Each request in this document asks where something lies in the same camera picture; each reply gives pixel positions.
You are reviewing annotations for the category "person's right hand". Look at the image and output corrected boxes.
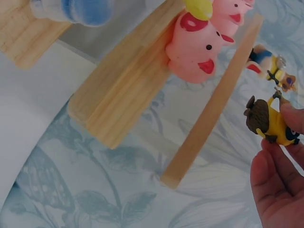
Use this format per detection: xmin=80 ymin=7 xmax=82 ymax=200
xmin=250 ymin=103 xmax=304 ymax=228

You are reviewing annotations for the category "yellow figure with brown hat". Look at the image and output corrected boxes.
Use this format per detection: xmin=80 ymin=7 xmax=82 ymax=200
xmin=246 ymin=86 xmax=301 ymax=146

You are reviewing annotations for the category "brown and orange figure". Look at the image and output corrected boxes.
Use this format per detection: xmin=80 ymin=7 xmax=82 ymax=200
xmin=276 ymin=73 xmax=297 ymax=94

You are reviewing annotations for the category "thin wooden slat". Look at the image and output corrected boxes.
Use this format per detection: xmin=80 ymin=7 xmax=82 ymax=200
xmin=160 ymin=13 xmax=264 ymax=190

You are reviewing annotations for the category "yellow figure with goggles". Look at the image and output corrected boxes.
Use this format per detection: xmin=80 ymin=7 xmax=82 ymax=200
xmin=266 ymin=54 xmax=287 ymax=83

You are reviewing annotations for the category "blue white red figure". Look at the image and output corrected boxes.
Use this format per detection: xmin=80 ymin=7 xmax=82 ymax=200
xmin=246 ymin=43 xmax=274 ymax=75

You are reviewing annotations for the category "large pink pig toy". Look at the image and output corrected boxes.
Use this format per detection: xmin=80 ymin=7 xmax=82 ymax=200
xmin=165 ymin=11 xmax=236 ymax=85

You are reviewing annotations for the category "small pink pig toy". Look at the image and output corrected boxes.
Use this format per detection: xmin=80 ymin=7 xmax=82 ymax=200
xmin=210 ymin=0 xmax=255 ymax=30

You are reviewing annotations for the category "yellow plastic toy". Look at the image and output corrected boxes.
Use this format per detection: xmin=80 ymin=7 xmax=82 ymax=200
xmin=182 ymin=0 xmax=214 ymax=21

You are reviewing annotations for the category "blue and white toy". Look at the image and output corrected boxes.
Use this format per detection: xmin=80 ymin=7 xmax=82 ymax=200
xmin=30 ymin=0 xmax=115 ymax=27

